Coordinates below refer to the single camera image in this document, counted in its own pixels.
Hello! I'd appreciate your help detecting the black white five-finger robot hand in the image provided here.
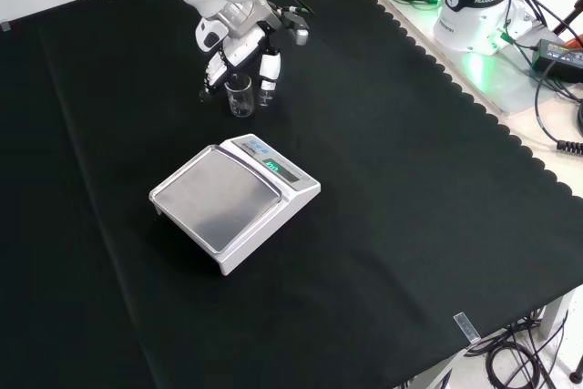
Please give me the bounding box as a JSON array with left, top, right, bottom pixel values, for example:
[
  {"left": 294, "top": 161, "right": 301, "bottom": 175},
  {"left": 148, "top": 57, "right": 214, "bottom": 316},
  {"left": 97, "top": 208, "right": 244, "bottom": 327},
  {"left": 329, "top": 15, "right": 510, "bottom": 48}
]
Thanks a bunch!
[{"left": 199, "top": 24, "right": 284, "bottom": 110}]

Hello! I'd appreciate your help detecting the small clear glass beaker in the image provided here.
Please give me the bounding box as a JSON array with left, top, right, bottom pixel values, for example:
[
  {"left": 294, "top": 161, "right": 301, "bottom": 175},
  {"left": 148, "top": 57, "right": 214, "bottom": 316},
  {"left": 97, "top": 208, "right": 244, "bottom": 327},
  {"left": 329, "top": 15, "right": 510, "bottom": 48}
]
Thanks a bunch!
[{"left": 224, "top": 75, "right": 254, "bottom": 119}]

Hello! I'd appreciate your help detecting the white electronic balance steel pan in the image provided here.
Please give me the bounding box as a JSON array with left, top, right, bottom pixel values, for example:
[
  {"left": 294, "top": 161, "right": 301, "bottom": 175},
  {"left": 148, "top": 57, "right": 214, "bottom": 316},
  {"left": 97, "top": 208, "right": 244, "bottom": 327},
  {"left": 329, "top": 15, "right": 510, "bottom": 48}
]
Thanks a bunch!
[{"left": 148, "top": 132, "right": 322, "bottom": 277}]

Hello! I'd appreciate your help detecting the black bench cloth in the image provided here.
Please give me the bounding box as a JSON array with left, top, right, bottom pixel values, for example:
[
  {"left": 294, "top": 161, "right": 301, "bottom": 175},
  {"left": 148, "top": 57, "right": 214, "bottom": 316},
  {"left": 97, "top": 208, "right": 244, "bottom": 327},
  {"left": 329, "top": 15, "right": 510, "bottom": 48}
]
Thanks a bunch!
[{"left": 0, "top": 0, "right": 583, "bottom": 389}]

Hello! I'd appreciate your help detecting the pale base board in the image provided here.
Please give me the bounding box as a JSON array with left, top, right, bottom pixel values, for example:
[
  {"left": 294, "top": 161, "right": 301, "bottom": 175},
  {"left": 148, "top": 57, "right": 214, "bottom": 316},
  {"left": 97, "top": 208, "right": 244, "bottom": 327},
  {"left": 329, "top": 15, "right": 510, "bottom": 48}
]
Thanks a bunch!
[{"left": 376, "top": 0, "right": 583, "bottom": 118}]

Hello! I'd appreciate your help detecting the black power adapter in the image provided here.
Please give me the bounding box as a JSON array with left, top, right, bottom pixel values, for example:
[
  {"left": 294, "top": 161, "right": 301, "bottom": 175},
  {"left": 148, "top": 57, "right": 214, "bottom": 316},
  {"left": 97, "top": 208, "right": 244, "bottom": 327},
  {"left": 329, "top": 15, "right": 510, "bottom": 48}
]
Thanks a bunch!
[{"left": 529, "top": 37, "right": 583, "bottom": 84}]

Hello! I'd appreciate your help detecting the black tripod leg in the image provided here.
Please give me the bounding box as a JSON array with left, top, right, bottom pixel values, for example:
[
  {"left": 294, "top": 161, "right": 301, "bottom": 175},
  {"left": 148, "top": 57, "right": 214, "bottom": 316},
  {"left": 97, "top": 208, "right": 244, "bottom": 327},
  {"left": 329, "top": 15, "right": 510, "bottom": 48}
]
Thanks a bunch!
[{"left": 551, "top": 0, "right": 583, "bottom": 51}]

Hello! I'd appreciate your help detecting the white table leg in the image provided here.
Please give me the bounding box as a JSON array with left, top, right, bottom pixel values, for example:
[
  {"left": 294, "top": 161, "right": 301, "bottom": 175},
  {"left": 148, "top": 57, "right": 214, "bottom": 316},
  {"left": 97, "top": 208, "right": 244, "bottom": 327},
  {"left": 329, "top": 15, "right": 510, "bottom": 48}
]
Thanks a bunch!
[{"left": 540, "top": 289, "right": 578, "bottom": 341}]

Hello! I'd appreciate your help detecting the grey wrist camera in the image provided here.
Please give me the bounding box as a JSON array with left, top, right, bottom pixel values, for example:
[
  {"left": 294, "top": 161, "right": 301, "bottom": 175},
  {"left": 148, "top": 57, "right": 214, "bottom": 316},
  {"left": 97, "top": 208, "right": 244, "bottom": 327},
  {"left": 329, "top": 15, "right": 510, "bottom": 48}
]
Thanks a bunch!
[{"left": 280, "top": 10, "right": 312, "bottom": 47}]

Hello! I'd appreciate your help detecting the black coiled adapter cable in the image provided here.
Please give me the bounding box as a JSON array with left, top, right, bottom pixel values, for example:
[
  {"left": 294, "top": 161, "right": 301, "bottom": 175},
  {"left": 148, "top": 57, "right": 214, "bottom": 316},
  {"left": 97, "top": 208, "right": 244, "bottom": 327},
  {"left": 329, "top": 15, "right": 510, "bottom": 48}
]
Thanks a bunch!
[{"left": 532, "top": 63, "right": 583, "bottom": 155}]

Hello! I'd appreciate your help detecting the black cable bundle under table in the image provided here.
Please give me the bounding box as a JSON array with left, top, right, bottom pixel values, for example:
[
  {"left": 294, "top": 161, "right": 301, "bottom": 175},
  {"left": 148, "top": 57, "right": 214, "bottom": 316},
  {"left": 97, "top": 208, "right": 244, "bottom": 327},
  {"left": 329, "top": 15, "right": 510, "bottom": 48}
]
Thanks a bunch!
[{"left": 464, "top": 309, "right": 573, "bottom": 389}]

